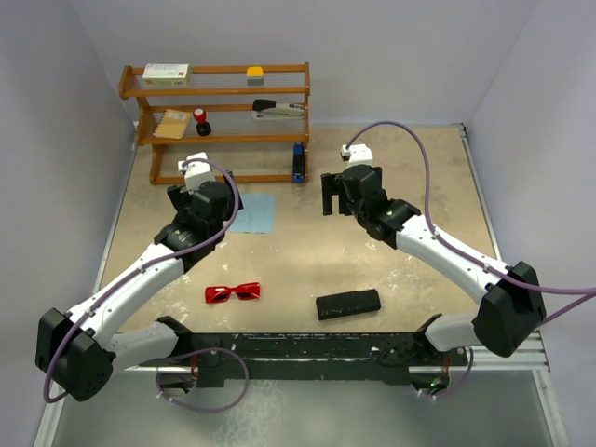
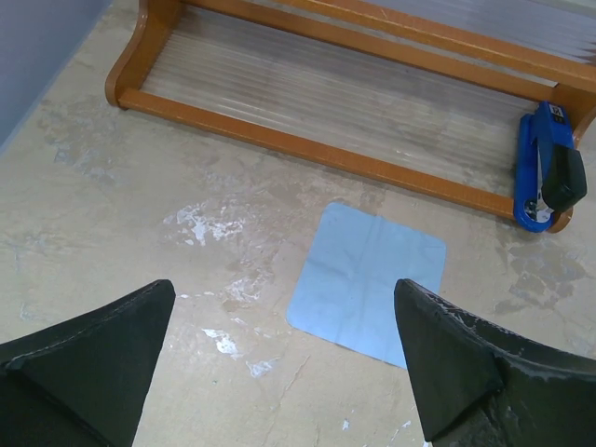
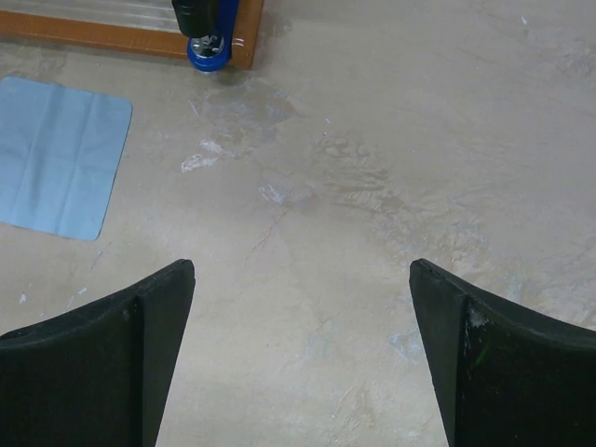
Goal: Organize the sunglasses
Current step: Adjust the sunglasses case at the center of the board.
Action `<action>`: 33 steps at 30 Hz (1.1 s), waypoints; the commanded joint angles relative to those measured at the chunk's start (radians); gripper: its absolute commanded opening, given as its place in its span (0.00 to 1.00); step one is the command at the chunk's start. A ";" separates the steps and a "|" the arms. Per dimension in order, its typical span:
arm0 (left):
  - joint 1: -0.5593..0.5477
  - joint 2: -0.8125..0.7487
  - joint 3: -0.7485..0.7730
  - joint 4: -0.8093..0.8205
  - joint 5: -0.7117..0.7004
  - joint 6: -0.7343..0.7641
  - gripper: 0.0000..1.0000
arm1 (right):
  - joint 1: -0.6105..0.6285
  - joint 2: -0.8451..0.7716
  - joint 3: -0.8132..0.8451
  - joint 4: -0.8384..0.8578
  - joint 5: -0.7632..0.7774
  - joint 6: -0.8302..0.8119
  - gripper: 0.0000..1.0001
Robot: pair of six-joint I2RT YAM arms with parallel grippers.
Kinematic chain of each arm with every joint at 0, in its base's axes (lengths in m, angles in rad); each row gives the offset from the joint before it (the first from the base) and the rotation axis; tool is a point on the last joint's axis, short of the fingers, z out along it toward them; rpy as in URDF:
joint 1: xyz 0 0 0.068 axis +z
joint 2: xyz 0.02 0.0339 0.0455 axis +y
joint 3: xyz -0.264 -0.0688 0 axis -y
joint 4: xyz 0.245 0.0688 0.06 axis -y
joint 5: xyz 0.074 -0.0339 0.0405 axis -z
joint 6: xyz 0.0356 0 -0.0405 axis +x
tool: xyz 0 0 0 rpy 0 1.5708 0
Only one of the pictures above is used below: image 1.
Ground blue cleaning cloth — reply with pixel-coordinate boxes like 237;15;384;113
229;193;276;234

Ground black glasses case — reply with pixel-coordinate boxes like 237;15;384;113
316;289;381;321

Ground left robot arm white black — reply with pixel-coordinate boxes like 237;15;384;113
35;180;241;403

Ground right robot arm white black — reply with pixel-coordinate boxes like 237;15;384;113
321;165;546;364

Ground red sunglasses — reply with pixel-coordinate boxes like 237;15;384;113
204;282;261;305

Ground blue black stapler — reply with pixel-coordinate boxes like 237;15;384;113
292;142;305;183

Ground red black stamp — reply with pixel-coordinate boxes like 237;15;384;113
193;108;211;136

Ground brown spiral notebook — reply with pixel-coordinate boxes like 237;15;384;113
153;109;192;140

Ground black white stapler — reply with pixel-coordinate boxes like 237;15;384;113
251;99;305;121

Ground wooden three-tier shelf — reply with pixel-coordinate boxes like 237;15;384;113
118;62;311;185

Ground yellow grey eraser block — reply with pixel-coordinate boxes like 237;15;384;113
246;66;264;87

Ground white green box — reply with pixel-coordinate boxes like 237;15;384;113
142;63;190;88

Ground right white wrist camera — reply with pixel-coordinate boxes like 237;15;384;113
340;143;373;167

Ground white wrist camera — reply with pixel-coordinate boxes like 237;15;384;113
340;143;373;167
178;152;215;194

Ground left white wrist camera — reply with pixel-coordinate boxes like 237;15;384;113
178;152;215;194

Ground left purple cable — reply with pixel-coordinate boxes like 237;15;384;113
43;157;251;413

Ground purple cable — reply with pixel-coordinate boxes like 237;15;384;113
43;157;251;413
345;120;596;401

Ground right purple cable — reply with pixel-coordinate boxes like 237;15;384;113
345;120;596;401

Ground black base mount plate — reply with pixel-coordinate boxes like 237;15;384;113
157;317;467;388

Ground aluminium frame rail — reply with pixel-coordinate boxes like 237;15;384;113
455;123;551;373

